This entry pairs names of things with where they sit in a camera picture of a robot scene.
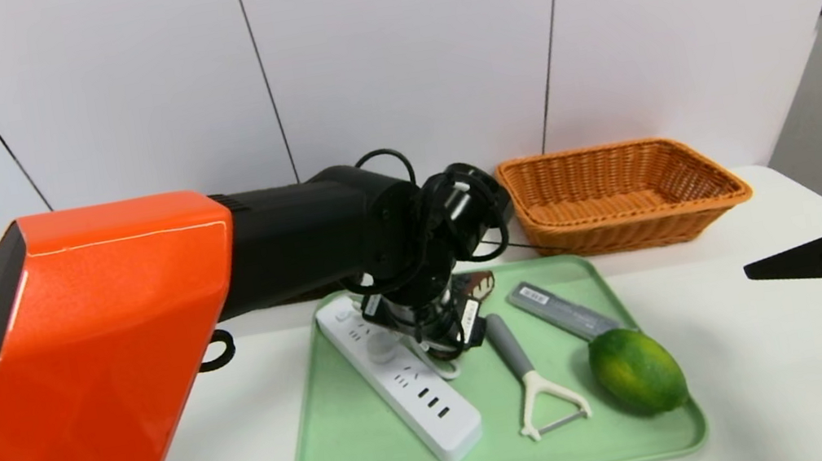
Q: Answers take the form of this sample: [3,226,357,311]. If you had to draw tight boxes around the white peeler with grey handle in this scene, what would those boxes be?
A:
[481,301,596,446]

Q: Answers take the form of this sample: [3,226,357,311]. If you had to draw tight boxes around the white power strip with cord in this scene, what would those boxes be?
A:
[312,276,490,461]

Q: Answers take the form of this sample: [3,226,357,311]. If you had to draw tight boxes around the orange wicker basket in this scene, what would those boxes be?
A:
[493,122,760,272]

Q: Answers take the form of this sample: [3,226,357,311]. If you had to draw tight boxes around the green lime fruit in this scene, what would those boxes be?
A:
[584,318,692,425]

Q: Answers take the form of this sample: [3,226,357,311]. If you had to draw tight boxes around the grey pencil lead case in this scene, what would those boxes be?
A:
[506,268,624,353]

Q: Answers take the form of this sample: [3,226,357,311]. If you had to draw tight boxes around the chocolate blueberry cake slice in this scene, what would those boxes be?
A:
[459,268,497,301]

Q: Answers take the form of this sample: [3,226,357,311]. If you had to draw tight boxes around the light green plastic tray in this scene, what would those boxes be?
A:
[266,236,713,461]

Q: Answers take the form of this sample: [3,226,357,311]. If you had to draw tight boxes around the black left wrist camera cable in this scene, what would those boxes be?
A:
[354,131,515,279]

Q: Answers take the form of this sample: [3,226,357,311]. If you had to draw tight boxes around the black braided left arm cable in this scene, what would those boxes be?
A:
[192,327,240,374]

